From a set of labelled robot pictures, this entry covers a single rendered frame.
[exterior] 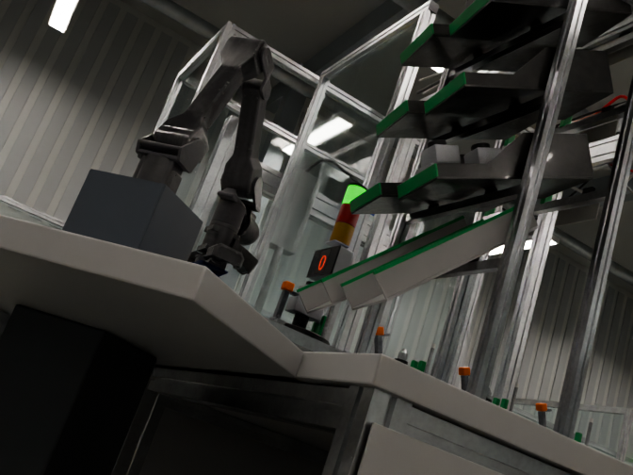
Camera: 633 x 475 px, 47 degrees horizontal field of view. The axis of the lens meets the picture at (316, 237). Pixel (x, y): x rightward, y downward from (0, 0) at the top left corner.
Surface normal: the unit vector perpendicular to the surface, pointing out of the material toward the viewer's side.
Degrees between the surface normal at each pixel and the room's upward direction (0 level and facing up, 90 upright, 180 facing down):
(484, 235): 90
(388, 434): 90
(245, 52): 80
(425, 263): 90
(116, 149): 90
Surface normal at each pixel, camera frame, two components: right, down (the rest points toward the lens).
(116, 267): -0.26, -0.39
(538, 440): 0.47, -0.12
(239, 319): 0.91, 0.20
